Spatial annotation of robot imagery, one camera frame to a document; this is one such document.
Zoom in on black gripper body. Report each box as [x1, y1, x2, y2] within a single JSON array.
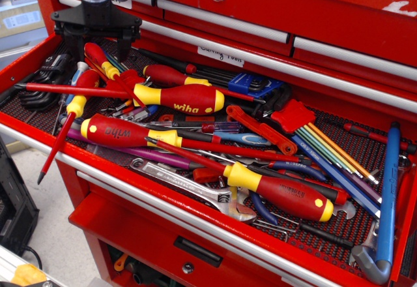
[[51, 1, 142, 42]]

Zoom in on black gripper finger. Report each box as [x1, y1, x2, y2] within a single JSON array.
[[65, 34, 85, 62], [117, 34, 132, 61]]

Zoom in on small red yellow screwdriver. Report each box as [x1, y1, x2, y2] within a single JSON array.
[[84, 42, 149, 113]]

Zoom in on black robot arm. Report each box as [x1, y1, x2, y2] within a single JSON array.
[[51, 0, 142, 61]]

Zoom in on black red precision screwdriver rear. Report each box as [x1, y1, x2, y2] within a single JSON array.
[[138, 48, 197, 74]]

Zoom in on white markers label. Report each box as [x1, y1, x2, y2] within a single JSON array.
[[112, 0, 132, 10]]

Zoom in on black torx key set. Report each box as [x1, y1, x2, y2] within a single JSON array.
[[18, 42, 76, 111]]

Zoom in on red holder hex keys left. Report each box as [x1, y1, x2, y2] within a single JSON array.
[[107, 69, 146, 91]]

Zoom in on red yellow screwdriver rear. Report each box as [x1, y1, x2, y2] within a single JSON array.
[[143, 65, 266, 104]]

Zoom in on red yellow screwdriver overhanging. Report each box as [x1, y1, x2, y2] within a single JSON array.
[[37, 69, 100, 185]]

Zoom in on large wiha screwdriver upper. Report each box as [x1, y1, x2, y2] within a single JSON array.
[[15, 83, 225, 115]]

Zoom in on large wiha screwdriver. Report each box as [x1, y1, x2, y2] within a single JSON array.
[[15, 83, 225, 115], [81, 114, 312, 165]]

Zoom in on large wiha screwdriver middle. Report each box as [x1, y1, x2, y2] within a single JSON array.
[[81, 114, 312, 165]]

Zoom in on white cutting tools label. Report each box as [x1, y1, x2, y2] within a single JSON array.
[[197, 46, 245, 68]]

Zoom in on purple pen tool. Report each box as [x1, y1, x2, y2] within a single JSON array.
[[68, 128, 203, 170]]

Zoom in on blue holder hex keys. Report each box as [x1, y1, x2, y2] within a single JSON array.
[[195, 67, 293, 112]]

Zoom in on red metal tool chest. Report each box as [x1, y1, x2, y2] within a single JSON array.
[[31, 0, 416, 286]]

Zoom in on black box on floor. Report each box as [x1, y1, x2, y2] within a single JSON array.
[[1, 142, 39, 256]]

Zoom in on red holder rainbow hex keys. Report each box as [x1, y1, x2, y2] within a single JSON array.
[[271, 99, 379, 185]]

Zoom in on silver adjustable wrench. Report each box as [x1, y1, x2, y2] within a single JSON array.
[[130, 158, 257, 224]]

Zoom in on red flat folding tool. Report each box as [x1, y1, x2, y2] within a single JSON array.
[[226, 105, 298, 156]]

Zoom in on large red screwdriver front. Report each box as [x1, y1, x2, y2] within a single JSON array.
[[145, 136, 334, 222]]

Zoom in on open red tool drawer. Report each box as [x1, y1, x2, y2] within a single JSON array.
[[0, 16, 417, 287]]

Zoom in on thin black screwdriver front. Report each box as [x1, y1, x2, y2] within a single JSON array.
[[299, 223, 354, 249]]

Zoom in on long blue hex key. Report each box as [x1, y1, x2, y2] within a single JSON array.
[[291, 135, 381, 219]]

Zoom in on small red black screwdriver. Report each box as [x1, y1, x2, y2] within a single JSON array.
[[342, 123, 416, 155]]

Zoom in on large blue hex key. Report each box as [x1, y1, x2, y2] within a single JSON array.
[[352, 122, 401, 285]]

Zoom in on blue white handle tool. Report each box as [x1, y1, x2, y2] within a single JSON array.
[[65, 61, 89, 105]]

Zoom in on clear handle small screwdriver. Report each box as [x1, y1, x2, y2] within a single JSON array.
[[140, 121, 244, 133]]

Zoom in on blue handled pliers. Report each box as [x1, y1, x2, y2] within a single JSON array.
[[247, 161, 334, 222]]

